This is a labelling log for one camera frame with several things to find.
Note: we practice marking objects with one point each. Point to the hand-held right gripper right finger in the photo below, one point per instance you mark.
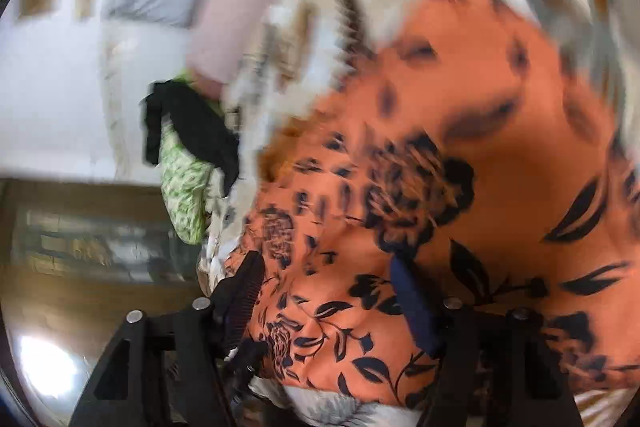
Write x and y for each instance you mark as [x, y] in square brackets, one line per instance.
[415, 307]

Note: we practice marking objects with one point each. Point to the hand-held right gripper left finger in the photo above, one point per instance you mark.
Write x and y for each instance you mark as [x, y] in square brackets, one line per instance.
[245, 292]

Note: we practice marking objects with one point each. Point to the orange floral blouse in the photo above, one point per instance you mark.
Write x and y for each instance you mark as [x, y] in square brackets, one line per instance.
[475, 132]

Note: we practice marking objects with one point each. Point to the wooden door with glass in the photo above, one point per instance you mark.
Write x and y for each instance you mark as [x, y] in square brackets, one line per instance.
[100, 257]

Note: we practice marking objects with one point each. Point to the pink sofa back cushion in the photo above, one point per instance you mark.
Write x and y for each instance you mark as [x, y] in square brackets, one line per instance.
[235, 7]

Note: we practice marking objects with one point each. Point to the green patterned pillow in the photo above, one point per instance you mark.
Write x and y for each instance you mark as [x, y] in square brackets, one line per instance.
[185, 187]

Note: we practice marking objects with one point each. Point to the black garment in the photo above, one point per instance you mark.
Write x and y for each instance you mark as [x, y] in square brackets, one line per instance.
[200, 127]

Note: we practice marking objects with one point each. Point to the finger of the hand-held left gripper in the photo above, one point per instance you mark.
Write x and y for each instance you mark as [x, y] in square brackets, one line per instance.
[250, 357]

